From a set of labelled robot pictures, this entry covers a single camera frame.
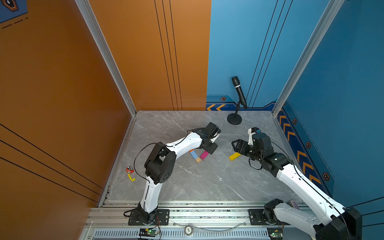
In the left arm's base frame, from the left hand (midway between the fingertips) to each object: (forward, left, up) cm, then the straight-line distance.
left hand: (211, 144), depth 94 cm
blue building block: (-5, +11, -5) cm, 13 cm away
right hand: (-8, -12, +12) cm, 19 cm away
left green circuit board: (-45, +30, -6) cm, 55 cm away
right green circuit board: (-45, -29, -8) cm, 54 cm away
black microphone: (+32, -17, +23) cm, 42 cm away
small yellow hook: (-20, +47, -5) cm, 52 cm away
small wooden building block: (-9, +8, -5) cm, 13 cm away
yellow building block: (-6, -15, -5) cm, 17 cm away
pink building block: (-6, +4, -4) cm, 8 cm away
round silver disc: (-45, +12, 0) cm, 46 cm away
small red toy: (-17, +49, -4) cm, 51 cm away
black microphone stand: (+27, -20, -6) cm, 34 cm away
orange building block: (-19, +11, +25) cm, 33 cm away
